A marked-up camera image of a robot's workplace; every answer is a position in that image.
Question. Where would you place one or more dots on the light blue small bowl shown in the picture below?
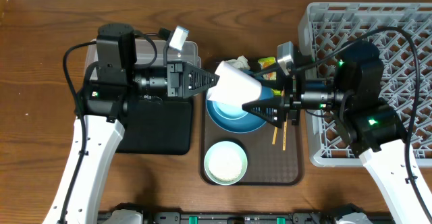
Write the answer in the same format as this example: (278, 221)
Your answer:
(228, 111)

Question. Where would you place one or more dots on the dark blue plate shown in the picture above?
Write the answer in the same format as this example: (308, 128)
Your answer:
(247, 124)

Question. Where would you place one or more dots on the black tray bin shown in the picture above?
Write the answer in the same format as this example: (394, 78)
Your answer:
(157, 127)

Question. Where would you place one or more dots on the mint green bowl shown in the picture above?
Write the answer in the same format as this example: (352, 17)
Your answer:
(225, 163)

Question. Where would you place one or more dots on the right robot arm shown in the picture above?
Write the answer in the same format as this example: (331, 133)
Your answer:
(364, 120)

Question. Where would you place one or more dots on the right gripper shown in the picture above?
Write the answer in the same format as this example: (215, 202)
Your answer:
(291, 102)

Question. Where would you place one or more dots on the brown serving tray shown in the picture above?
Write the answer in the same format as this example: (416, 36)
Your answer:
(268, 165)

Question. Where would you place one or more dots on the wooden chopstick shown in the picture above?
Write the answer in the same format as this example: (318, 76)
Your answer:
(285, 131)
(274, 136)

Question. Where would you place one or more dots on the clear plastic bin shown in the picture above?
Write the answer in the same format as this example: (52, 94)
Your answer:
(148, 52)

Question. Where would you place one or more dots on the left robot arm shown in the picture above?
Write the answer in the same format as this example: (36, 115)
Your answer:
(97, 133)

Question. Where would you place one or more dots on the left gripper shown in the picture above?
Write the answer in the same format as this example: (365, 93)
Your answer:
(177, 79)

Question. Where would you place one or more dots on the white tissue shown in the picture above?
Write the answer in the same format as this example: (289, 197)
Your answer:
(240, 63)

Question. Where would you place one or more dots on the pink white cup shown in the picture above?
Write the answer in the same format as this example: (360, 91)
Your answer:
(234, 87)

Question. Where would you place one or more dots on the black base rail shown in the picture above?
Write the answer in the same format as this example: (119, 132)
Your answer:
(133, 213)

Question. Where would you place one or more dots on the yellow snack wrapper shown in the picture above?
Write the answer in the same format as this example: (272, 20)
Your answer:
(264, 63)

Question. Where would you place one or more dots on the grey dishwasher rack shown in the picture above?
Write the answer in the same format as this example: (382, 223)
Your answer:
(325, 27)

